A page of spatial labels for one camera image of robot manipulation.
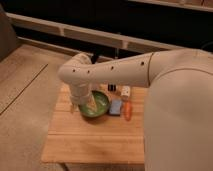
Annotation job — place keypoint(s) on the dark eraser block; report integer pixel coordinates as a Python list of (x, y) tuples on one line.
[(111, 87)]

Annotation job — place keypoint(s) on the white bottle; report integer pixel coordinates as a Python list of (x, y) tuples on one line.
[(125, 92)]

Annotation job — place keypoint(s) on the orange carrot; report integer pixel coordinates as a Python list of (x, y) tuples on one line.
[(127, 110)]

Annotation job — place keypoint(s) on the green ceramic bowl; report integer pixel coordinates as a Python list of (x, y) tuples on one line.
[(97, 107)]

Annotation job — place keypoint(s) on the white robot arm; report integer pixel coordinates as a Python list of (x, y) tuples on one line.
[(178, 111)]

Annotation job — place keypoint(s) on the blue sponge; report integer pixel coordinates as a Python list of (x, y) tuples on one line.
[(115, 107)]

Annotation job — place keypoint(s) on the wooden table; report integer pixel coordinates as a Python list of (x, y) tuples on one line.
[(74, 139)]

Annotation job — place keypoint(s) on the grey cabinet corner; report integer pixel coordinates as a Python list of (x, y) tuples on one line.
[(8, 39)]

